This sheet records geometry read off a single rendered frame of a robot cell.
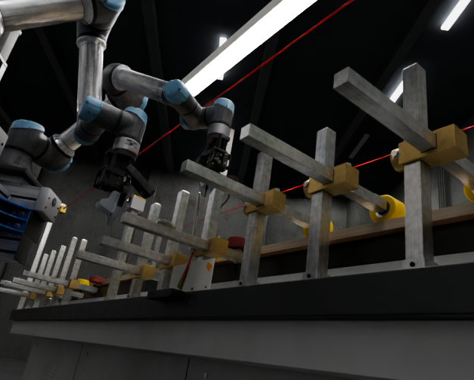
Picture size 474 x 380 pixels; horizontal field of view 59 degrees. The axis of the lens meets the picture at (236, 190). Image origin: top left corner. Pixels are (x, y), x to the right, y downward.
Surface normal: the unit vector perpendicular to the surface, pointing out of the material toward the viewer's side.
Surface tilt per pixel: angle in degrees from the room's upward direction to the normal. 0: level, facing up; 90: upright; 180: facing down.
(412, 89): 90
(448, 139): 90
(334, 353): 90
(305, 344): 90
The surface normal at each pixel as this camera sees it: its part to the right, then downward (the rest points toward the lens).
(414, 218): -0.79, -0.36
